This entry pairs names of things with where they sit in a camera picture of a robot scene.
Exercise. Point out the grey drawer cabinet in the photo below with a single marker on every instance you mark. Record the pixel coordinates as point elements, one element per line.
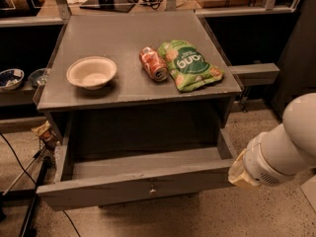
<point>133,114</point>

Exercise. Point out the brown snack packet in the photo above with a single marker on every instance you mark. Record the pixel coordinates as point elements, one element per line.
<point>45,133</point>

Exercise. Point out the blue white bowl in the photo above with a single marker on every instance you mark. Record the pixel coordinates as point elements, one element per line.
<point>11,79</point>

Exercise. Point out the grey top drawer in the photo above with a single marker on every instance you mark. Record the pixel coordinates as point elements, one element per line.
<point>112,181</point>

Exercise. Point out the green snack bag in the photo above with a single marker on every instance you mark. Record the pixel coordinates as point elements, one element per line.
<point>187,66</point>

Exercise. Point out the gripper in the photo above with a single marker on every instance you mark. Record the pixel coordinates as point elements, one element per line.
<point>261,166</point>

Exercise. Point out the white paper bowl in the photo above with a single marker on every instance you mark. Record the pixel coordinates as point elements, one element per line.
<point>91,73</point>

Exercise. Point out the red soda can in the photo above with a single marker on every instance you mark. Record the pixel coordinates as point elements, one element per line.
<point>153,64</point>

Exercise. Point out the grey wooden beam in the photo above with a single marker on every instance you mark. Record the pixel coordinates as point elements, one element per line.
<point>256,74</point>

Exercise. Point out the black tripod stand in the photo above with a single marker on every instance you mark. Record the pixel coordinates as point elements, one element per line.
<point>30,195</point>

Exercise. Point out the dark small bowl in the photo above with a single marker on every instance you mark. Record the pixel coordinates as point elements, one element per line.
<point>39,77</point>

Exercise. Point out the black monitor base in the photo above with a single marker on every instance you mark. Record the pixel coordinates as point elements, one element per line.
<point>122,6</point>

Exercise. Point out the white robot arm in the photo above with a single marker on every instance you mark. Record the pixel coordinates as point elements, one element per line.
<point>275,157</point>

